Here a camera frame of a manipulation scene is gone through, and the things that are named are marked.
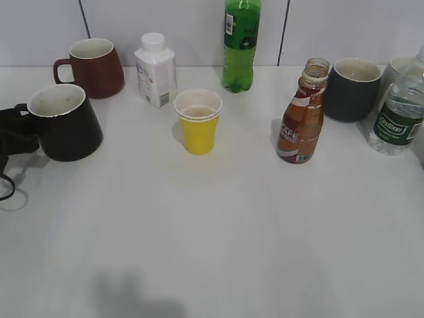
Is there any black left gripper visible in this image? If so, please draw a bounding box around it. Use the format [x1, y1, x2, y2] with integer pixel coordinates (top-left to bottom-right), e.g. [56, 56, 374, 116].
[1, 105, 40, 176]

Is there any black ceramic mug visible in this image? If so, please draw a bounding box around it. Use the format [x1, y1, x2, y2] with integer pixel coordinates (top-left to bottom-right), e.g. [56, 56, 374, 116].
[13, 83, 103, 162]

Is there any brown Nescafe coffee bottle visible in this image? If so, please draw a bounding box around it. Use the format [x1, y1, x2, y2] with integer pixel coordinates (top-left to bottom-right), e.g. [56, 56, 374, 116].
[276, 58, 329, 164]

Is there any yellow paper cup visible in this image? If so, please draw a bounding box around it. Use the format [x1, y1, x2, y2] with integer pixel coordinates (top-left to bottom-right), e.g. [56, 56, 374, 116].
[174, 89, 223, 155]

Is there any dark red ceramic mug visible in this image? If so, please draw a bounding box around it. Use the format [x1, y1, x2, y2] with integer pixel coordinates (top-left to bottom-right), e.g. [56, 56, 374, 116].
[53, 38, 125, 99]

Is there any white plastic milk bottle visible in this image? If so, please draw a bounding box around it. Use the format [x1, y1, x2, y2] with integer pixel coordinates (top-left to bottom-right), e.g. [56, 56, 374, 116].
[134, 32, 178, 108]

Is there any green soda bottle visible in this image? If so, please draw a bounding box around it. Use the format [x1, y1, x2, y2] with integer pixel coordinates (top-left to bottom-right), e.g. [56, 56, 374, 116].
[223, 0, 262, 93]

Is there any dark grey ceramic mug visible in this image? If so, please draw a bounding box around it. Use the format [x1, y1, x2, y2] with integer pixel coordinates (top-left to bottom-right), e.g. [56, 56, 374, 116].
[323, 58, 382, 123]

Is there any clear water bottle green label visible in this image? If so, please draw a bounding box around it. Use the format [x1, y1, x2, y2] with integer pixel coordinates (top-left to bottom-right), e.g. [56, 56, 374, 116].
[369, 48, 423, 156]

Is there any white ceramic mug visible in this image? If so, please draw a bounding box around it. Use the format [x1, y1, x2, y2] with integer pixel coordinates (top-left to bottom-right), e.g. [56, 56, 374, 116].
[374, 56, 415, 113]

